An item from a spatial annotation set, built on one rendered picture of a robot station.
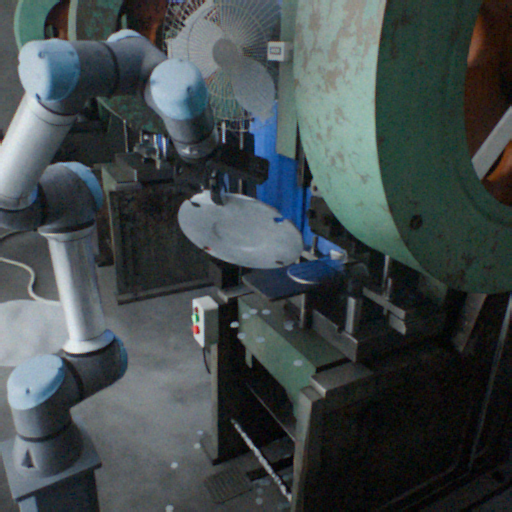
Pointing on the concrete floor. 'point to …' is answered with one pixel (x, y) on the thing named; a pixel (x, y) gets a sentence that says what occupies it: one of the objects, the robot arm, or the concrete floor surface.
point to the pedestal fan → (249, 101)
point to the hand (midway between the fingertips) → (226, 199)
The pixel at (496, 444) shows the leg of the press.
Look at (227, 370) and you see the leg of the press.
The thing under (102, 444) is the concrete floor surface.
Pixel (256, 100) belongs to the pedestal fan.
